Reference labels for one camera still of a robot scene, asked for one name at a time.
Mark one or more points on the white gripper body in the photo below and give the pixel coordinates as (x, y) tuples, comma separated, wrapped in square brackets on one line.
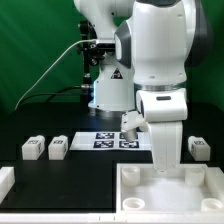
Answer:
[(166, 142)]

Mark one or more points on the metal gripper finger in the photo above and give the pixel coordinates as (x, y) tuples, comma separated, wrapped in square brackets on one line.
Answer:
[(130, 121)]

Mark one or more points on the white square tabletop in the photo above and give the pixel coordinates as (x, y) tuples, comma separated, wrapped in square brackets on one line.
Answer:
[(188, 188)]

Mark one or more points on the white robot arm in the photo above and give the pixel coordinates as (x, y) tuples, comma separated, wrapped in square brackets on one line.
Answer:
[(143, 48)]

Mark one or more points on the white sheet with markers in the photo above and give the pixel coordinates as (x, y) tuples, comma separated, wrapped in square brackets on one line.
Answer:
[(109, 141)]

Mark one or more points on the white left obstacle block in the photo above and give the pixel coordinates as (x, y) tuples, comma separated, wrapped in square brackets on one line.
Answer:
[(7, 180)]

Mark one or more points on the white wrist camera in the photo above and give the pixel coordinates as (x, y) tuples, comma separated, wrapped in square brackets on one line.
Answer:
[(162, 106)]

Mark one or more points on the black camera stand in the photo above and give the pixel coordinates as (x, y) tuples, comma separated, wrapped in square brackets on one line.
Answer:
[(87, 46)]

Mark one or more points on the white front rail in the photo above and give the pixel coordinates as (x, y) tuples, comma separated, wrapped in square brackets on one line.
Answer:
[(192, 218)]

